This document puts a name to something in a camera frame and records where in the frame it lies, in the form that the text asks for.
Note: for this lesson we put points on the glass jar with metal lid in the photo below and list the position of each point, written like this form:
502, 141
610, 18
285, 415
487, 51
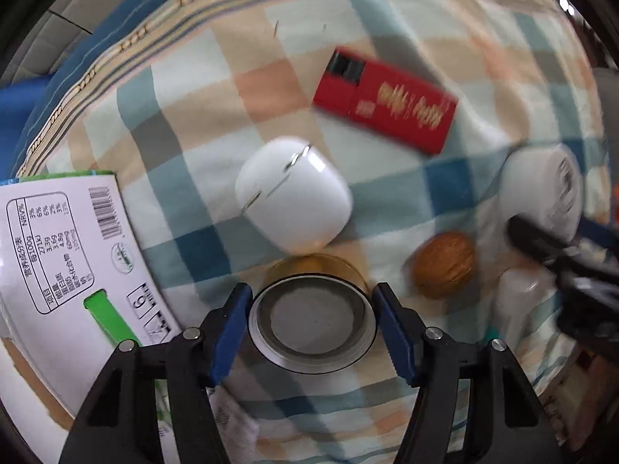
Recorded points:
312, 321

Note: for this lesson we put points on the small white bottle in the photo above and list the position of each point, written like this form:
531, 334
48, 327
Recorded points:
521, 299

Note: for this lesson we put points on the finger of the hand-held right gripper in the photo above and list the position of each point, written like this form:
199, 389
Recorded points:
534, 242
599, 234

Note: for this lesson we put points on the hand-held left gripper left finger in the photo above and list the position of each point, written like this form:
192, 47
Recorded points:
231, 336

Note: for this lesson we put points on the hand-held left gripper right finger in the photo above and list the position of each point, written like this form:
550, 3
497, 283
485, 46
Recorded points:
394, 336

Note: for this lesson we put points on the white earbuds case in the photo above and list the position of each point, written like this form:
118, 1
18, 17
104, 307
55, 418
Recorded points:
295, 198

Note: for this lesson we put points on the white cylindrical bottle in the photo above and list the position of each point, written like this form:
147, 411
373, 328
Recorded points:
539, 188

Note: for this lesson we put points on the blue striped bedsheet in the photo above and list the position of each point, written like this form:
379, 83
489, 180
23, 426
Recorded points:
96, 48

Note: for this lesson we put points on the red box with gold print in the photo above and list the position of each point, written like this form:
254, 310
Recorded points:
391, 104

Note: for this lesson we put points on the white and green milk carton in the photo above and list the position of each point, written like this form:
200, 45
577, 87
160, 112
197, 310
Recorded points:
58, 270

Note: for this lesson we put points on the checked cloth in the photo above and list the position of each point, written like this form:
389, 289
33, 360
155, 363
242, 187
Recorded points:
193, 106

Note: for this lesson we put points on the brown walnut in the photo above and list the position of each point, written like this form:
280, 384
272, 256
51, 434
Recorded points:
444, 265

